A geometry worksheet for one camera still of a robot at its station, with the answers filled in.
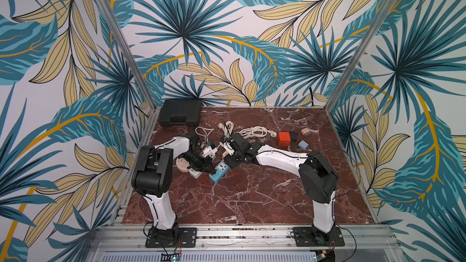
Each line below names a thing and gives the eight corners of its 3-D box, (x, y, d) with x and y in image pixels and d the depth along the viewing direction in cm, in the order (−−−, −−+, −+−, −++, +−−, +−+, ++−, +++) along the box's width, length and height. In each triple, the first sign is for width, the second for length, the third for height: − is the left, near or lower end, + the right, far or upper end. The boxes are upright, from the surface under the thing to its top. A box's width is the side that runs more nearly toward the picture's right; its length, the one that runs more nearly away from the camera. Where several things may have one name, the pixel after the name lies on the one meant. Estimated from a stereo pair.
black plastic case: (159, 128, 110) (156, 122, 106) (167, 104, 123) (165, 97, 118) (199, 128, 111) (197, 122, 106) (202, 104, 123) (201, 98, 119)
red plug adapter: (278, 147, 104) (281, 141, 99) (277, 137, 108) (279, 131, 103) (289, 147, 104) (291, 141, 99) (287, 138, 108) (289, 131, 103)
